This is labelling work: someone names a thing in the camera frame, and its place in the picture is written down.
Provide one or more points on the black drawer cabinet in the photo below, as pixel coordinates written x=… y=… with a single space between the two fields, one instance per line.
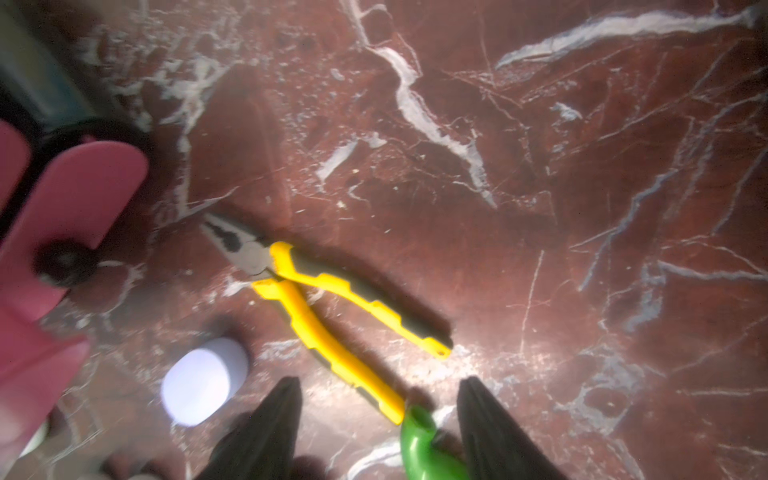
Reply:
x=48 y=94

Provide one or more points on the pink drawer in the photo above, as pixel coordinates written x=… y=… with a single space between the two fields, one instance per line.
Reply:
x=78 y=197
x=36 y=368
x=14 y=159

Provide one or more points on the purple round earphone case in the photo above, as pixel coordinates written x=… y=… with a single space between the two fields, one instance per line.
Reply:
x=204 y=380

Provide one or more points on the green plastic toy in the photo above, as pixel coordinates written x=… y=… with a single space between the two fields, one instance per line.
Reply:
x=420 y=458

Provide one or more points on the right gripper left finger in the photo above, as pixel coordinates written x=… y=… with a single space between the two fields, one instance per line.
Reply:
x=263 y=446

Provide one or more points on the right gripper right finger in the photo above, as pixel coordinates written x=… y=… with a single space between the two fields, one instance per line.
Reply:
x=495 y=446

